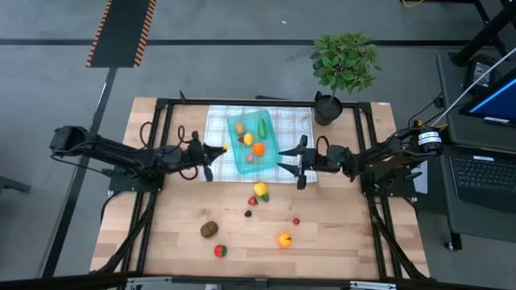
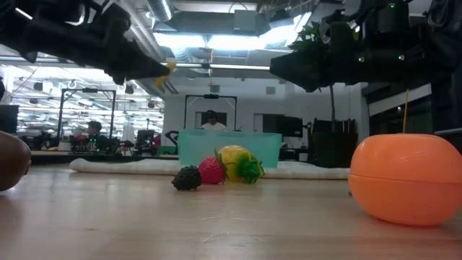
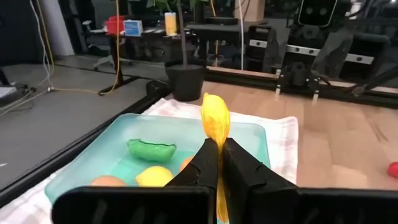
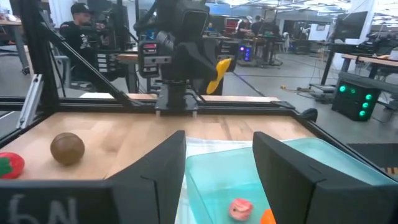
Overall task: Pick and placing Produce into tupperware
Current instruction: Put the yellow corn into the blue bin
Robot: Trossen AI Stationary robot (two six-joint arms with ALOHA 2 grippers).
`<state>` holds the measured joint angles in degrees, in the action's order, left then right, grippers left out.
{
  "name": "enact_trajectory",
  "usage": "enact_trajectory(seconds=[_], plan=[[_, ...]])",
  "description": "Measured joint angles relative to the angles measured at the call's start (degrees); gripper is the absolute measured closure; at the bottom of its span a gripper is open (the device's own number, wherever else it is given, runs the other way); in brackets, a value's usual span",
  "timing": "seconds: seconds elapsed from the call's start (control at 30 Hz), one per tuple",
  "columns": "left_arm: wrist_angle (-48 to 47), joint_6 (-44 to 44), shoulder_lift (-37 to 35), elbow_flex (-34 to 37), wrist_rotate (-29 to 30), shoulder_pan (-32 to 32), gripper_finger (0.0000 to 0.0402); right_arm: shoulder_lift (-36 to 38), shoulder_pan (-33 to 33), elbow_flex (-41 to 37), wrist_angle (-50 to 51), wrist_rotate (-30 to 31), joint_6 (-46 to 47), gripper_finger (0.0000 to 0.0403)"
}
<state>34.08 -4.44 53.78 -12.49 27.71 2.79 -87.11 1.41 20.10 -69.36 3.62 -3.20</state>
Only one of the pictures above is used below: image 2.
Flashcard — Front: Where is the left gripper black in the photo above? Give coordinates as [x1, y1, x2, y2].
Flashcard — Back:
[71, 3, 170, 86]

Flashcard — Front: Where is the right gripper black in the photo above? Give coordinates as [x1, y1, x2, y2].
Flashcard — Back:
[269, 21, 365, 93]

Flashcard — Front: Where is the small yellow toy banana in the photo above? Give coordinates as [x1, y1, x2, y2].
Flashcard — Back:
[154, 60, 178, 88]

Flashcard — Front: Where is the yellow toy bell pepper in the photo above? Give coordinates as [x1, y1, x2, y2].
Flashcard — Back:
[216, 144, 265, 184]

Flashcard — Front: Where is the red toy strawberry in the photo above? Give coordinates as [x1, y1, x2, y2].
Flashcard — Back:
[198, 155, 227, 186]

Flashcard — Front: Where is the brown toy kiwi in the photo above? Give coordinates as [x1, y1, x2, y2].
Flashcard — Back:
[0, 130, 32, 192]

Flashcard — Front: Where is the green leafy potted tree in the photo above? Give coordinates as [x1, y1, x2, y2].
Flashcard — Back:
[288, 20, 362, 133]

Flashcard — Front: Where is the black computer monitor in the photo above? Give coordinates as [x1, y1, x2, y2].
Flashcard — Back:
[0, 104, 19, 134]
[273, 113, 304, 138]

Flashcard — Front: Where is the long ceiling light bar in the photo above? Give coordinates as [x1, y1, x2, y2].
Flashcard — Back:
[158, 61, 271, 72]

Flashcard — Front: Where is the black office chair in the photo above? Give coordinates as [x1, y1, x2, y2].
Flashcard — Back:
[135, 129, 157, 156]

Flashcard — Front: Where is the person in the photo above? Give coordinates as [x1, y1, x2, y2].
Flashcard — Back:
[201, 110, 227, 131]
[86, 121, 109, 145]

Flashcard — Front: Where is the black plant pot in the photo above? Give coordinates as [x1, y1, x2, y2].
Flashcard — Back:
[312, 131, 358, 169]

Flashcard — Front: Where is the teal translucent plastic container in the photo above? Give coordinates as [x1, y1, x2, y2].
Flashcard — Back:
[178, 129, 283, 169]

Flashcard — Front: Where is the white plaid cloth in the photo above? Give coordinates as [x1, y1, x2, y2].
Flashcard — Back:
[69, 157, 350, 181]

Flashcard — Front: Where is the dark toy blackberry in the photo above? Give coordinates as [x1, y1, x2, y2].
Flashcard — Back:
[171, 165, 203, 191]

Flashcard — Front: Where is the orange toy fruit with stem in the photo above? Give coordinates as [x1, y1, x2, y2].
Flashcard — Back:
[348, 133, 462, 228]

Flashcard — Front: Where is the black metal frame stand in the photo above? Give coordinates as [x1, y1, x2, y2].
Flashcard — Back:
[57, 87, 117, 149]
[184, 94, 238, 131]

